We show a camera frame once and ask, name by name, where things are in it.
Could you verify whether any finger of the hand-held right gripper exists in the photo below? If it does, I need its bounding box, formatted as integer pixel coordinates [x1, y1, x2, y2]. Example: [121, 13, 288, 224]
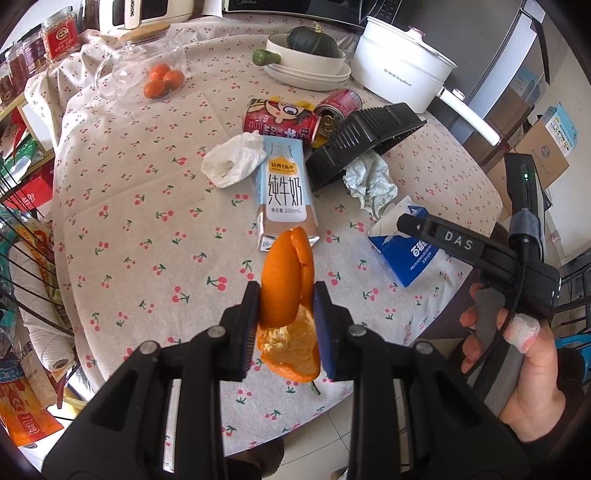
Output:
[397, 213, 432, 237]

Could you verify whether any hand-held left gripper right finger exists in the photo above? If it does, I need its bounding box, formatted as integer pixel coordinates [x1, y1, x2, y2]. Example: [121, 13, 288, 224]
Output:
[313, 281, 529, 480]

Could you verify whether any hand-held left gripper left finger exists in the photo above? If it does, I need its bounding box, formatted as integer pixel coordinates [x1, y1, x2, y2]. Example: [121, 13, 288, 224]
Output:
[41, 281, 262, 480]

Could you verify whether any orange peel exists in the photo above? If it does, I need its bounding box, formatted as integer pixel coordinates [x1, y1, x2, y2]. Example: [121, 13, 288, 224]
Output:
[256, 226, 321, 384]

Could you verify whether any red drink can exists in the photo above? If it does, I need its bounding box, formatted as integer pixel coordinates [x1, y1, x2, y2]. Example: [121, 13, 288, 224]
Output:
[314, 89, 363, 139]

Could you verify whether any person's right hand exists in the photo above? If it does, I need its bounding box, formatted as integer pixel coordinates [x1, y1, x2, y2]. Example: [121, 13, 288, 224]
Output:
[459, 282, 568, 444]

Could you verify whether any blue tissue packet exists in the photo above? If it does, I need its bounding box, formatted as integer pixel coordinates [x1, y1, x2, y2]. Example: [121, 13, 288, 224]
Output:
[368, 196, 444, 288]

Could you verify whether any crumpled white green plastic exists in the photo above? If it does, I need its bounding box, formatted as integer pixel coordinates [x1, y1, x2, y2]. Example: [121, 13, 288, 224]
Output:
[342, 154, 398, 217]

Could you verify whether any black ribbed plastic tray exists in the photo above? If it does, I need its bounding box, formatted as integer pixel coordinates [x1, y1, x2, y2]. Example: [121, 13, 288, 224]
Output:
[305, 102, 428, 191]

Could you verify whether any cardboard box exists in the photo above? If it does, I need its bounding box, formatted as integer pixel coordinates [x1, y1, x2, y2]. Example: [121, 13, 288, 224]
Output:
[487, 120, 571, 195]

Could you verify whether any blue white milk carton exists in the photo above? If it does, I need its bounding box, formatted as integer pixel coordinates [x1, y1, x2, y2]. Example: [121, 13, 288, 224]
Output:
[255, 134, 320, 252]

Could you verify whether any cherry print tablecloth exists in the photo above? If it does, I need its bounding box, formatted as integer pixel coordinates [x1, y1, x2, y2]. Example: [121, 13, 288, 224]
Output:
[23, 14, 504, 437]

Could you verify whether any white electric pot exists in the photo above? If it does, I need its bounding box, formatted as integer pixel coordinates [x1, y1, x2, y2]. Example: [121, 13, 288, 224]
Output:
[352, 15, 502, 145]

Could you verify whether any crumpled white tissue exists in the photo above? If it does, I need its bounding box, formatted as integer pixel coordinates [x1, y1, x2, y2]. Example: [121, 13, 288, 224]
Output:
[201, 130, 267, 189]

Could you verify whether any light blue box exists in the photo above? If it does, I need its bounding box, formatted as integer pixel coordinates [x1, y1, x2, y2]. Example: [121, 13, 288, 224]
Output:
[542, 102, 579, 148]

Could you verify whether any cream plate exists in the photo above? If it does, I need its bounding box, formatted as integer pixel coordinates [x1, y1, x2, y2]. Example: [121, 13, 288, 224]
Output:
[267, 61, 352, 85]
[272, 69, 349, 91]

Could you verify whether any red cartoon print can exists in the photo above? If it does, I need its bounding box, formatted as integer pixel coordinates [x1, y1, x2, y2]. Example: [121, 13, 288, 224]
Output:
[243, 98, 322, 145]

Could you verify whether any grey refrigerator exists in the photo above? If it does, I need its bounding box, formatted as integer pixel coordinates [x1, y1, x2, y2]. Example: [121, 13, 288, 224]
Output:
[462, 0, 573, 153]

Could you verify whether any dark green squash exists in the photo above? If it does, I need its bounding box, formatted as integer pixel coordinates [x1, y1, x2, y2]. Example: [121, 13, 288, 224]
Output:
[286, 23, 341, 57]

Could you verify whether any black microwave oven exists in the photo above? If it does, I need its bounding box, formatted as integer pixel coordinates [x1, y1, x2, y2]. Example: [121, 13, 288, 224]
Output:
[222, 0, 407, 28]

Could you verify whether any orange snack bag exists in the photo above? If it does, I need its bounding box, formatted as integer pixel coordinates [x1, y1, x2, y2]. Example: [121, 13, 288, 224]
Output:
[0, 360, 65, 446]

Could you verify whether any red box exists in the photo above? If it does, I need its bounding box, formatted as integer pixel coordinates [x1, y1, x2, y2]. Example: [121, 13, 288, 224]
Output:
[0, 166, 56, 217]

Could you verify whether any glass jar with wooden lid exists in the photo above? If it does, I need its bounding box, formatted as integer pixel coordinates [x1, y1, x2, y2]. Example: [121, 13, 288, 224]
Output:
[95, 23, 188, 100]

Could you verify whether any white kitchen appliance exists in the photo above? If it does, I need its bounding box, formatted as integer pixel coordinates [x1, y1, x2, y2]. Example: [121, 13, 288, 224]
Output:
[97, 0, 195, 29]

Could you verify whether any red label jar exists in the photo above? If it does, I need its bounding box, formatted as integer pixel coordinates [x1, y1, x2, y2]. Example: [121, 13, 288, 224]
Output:
[41, 7, 79, 61]

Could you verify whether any dark red jar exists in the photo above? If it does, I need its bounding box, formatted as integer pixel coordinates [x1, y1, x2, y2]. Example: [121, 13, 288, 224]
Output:
[21, 32, 44, 71]
[4, 46, 28, 90]

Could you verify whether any black wire rack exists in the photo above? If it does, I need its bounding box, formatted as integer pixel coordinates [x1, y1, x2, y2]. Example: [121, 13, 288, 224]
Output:
[0, 152, 77, 416]

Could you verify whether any cream bowl with green handle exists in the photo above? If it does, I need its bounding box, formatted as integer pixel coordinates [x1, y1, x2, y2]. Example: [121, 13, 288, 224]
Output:
[252, 32, 347, 78]

